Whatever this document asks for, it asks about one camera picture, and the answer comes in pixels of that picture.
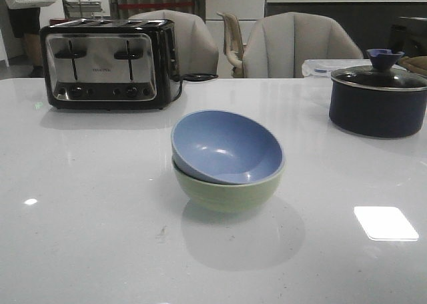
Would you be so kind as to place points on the blue bowl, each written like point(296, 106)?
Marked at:
point(225, 148)

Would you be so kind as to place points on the green bowl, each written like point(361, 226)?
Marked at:
point(228, 198)

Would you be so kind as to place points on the left beige chair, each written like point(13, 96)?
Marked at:
point(197, 51)

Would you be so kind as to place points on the beige chair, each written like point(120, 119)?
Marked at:
point(197, 51)
point(279, 44)

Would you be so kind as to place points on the cream office chair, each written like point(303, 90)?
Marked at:
point(233, 44)

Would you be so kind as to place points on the right beige chair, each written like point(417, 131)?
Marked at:
point(279, 44)

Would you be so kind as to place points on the clear plastic container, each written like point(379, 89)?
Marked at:
point(324, 67)

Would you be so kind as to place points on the black and chrome toaster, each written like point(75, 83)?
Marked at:
point(111, 64)

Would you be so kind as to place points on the white cabinet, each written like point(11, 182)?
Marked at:
point(246, 11)

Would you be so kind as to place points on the dark blue pot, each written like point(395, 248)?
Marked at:
point(377, 113)

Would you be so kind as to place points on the glass pot lid blue knob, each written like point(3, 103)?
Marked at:
point(380, 75)

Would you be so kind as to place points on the metal cart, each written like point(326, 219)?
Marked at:
point(81, 8)

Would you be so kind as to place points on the person with white bag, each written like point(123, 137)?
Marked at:
point(25, 27)

